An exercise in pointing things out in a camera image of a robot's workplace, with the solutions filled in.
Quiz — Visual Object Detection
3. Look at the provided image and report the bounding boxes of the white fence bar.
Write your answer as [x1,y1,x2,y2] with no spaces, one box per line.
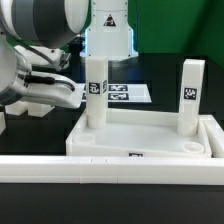
[0,156,224,185]
[200,115,224,158]

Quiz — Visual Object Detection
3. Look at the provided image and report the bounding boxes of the white marker base plate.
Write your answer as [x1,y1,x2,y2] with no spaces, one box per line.
[78,82,153,104]

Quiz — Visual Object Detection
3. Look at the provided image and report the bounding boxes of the white front fence bar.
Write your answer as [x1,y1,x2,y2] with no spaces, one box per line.
[0,156,224,185]

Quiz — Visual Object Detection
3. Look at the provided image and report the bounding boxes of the white right fence bar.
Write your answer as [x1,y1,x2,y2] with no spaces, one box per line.
[200,115,224,158]

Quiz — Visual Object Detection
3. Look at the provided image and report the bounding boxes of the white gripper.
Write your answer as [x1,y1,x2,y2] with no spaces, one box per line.
[16,72,83,109]

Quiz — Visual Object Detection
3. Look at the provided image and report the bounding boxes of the white desk tabletop tray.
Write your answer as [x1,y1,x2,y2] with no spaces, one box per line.
[66,109,212,158]

